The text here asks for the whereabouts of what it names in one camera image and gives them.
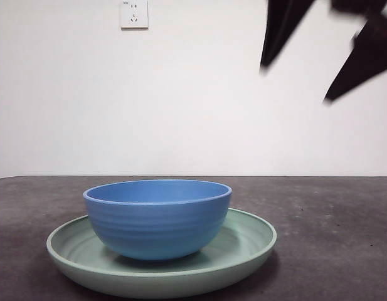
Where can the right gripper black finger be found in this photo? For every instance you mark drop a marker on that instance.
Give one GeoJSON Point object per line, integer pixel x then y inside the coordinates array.
{"type": "Point", "coordinates": [281, 28]}
{"type": "Point", "coordinates": [368, 56]}

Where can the pale green plate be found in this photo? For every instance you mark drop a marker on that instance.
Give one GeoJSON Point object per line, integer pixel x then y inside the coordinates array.
{"type": "Point", "coordinates": [149, 282]}

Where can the blue ribbed bowl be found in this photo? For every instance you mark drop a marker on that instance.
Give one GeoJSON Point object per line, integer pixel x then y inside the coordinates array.
{"type": "Point", "coordinates": [158, 225]}

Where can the white wall socket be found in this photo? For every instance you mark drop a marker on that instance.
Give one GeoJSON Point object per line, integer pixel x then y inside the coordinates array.
{"type": "Point", "coordinates": [133, 22]}

